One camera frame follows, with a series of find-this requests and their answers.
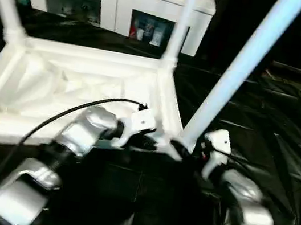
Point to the white plastic table top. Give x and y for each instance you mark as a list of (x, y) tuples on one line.
[(57, 79)]

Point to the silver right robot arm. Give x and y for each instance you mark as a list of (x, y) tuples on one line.
[(253, 207)]

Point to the black table mat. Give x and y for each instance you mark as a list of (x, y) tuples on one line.
[(264, 137)]

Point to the small white bottle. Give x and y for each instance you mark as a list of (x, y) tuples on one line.
[(140, 34), (156, 37)]

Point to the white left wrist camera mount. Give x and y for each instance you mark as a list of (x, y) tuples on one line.
[(140, 122)]

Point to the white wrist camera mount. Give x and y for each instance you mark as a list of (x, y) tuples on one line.
[(219, 141), (140, 122)]

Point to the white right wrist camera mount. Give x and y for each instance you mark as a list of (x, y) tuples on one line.
[(219, 141)]

